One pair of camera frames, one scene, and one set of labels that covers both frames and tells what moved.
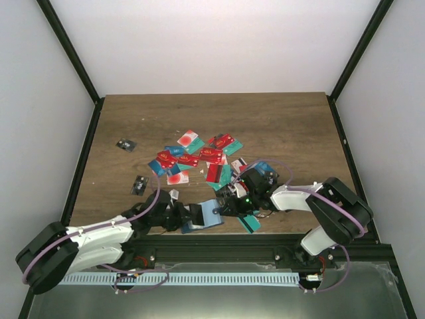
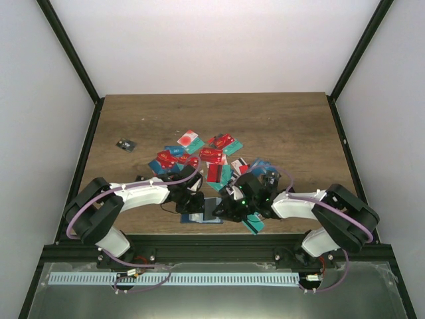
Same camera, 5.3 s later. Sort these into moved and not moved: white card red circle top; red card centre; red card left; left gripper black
Moved: left gripper black
Not moved: red card left; red card centre; white card red circle top
